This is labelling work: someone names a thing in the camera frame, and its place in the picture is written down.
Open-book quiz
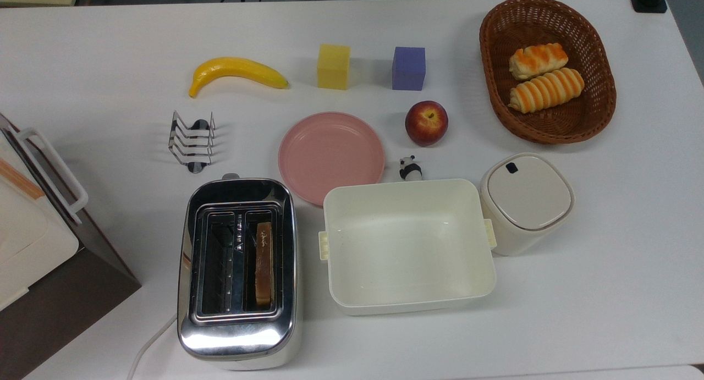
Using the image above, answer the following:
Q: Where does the white oven door handle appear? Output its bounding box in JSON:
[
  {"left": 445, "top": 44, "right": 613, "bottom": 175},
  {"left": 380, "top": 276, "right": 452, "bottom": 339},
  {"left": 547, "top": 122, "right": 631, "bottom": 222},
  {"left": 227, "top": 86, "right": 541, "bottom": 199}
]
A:
[{"left": 15, "top": 128, "right": 89, "bottom": 225}]

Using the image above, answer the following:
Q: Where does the yellow foam cube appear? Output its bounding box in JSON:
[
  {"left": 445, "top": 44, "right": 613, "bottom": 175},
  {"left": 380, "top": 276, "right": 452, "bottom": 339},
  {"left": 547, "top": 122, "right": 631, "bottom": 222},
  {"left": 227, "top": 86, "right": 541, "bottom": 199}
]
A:
[{"left": 317, "top": 43, "right": 351, "bottom": 90}]

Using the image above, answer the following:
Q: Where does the purple foam cube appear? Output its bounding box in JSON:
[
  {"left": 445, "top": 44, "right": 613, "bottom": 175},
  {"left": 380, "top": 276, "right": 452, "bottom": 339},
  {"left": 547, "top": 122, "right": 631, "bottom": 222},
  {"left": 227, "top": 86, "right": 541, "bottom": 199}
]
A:
[{"left": 392, "top": 46, "right": 427, "bottom": 91}]

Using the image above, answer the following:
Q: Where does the white toaster power cord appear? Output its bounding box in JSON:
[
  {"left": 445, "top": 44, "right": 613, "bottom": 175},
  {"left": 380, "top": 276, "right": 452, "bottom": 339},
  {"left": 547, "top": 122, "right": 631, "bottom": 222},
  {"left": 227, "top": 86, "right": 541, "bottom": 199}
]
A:
[{"left": 126, "top": 313, "right": 179, "bottom": 380}]

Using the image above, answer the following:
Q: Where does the brown wicker basket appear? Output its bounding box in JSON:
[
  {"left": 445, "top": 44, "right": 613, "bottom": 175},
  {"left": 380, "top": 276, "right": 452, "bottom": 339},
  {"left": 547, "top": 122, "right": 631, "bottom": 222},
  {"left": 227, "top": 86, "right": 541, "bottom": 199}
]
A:
[{"left": 479, "top": 0, "right": 617, "bottom": 145}]

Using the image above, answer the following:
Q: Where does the chrome and cream toaster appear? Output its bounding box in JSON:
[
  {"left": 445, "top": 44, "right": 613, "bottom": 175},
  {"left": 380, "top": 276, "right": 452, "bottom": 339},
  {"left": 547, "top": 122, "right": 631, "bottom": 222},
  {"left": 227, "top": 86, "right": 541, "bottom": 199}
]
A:
[{"left": 177, "top": 173, "right": 303, "bottom": 371}]

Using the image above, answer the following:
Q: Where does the small panda figurine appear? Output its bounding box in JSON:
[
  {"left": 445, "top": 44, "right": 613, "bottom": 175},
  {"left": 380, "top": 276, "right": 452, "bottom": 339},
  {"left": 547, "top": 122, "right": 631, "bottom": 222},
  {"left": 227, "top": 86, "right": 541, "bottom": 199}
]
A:
[{"left": 399, "top": 155, "right": 424, "bottom": 181}]

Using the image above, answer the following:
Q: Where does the metal toast rack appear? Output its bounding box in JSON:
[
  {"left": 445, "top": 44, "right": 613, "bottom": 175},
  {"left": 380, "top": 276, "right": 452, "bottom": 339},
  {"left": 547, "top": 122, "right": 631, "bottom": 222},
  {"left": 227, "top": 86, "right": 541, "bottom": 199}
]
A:
[{"left": 168, "top": 111, "right": 216, "bottom": 174}]

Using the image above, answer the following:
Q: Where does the brown bread slice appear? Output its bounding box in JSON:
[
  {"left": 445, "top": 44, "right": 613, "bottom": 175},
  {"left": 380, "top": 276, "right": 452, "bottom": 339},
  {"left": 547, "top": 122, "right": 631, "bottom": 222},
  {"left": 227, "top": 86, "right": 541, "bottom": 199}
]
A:
[{"left": 255, "top": 222, "right": 274, "bottom": 307}]

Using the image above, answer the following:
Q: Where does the cream rectangular plastic container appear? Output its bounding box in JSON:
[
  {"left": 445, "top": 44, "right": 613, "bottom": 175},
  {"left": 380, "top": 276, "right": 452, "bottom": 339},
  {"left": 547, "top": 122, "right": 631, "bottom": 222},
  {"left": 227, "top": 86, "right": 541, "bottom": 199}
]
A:
[{"left": 318, "top": 178, "right": 498, "bottom": 316}]

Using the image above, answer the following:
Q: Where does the short orange-glazed bread roll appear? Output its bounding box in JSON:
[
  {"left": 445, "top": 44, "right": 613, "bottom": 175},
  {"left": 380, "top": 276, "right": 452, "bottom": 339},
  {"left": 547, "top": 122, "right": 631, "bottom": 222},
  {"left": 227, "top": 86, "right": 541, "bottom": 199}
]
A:
[{"left": 508, "top": 42, "right": 569, "bottom": 81}]

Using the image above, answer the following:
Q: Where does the long striped bread roll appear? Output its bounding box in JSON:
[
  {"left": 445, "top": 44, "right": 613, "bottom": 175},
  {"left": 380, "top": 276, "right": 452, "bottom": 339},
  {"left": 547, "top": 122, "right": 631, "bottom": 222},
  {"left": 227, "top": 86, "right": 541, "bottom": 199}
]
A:
[{"left": 508, "top": 67, "right": 585, "bottom": 114}]

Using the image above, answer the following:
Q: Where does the yellow banana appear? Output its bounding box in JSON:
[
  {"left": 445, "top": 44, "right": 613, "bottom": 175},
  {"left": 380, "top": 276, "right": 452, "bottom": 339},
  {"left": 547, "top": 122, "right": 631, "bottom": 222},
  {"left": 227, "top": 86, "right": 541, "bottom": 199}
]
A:
[{"left": 188, "top": 57, "right": 290, "bottom": 99}]

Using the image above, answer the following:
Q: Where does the red apple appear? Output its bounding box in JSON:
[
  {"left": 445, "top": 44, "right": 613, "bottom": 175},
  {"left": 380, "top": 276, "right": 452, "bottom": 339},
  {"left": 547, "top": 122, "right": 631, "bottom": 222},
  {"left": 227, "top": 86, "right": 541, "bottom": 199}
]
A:
[{"left": 405, "top": 100, "right": 449, "bottom": 147}]

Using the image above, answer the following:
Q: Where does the cream and brown countertop oven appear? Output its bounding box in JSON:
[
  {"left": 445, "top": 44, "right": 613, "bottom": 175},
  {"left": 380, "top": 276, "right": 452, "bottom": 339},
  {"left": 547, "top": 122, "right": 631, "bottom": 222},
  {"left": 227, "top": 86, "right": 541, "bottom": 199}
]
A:
[{"left": 0, "top": 112, "right": 142, "bottom": 380}]

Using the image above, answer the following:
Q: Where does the pink plate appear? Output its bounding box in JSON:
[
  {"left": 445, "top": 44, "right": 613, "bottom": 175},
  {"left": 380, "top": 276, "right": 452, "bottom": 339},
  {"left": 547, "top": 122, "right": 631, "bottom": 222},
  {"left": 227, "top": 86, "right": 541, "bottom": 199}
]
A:
[{"left": 278, "top": 112, "right": 386, "bottom": 207}]

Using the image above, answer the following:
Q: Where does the cream lidded canister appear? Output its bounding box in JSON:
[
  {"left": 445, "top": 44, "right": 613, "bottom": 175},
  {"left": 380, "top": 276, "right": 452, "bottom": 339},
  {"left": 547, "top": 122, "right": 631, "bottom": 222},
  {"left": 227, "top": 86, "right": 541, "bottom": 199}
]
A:
[{"left": 480, "top": 152, "right": 576, "bottom": 257}]

